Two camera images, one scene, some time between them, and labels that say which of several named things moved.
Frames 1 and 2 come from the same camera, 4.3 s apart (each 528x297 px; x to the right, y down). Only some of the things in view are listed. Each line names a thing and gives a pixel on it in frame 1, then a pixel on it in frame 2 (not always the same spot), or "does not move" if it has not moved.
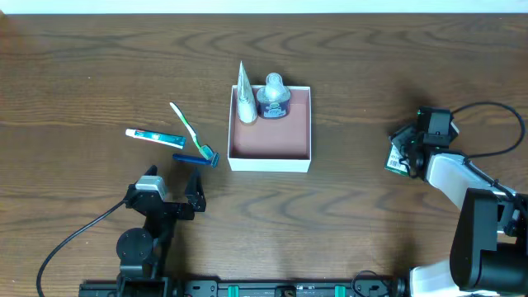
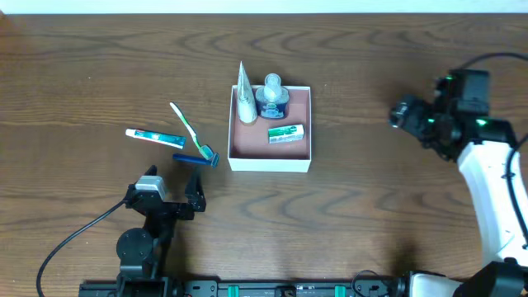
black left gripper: x=172 y=209 does not move
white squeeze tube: x=247 y=106 does not move
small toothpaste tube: x=172 y=140 does not move
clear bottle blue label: x=274 y=98 does not move
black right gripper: x=407 y=143 to x=418 y=124
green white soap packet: x=393 y=161 to x=285 y=134
